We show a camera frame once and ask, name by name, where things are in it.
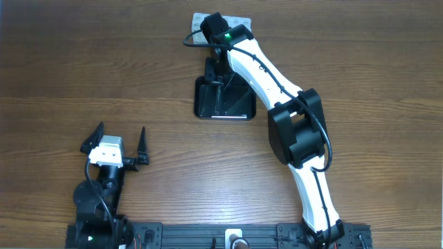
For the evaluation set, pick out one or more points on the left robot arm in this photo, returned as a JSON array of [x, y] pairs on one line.
[[110, 176]]

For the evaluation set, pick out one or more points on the black tray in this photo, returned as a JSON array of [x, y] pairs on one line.
[[242, 107]]

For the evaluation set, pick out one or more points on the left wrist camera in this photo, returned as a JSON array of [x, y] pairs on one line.
[[105, 154]]

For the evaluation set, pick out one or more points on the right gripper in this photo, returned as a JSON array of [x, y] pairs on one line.
[[216, 71]]

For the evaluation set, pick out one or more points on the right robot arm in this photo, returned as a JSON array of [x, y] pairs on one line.
[[304, 138]]

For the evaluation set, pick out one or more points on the white test tube rack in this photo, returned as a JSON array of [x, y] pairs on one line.
[[196, 22]]

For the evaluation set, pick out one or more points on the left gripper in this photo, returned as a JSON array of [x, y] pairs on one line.
[[131, 163]]

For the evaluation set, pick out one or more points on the mounting rail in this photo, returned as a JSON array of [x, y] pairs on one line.
[[194, 235]]

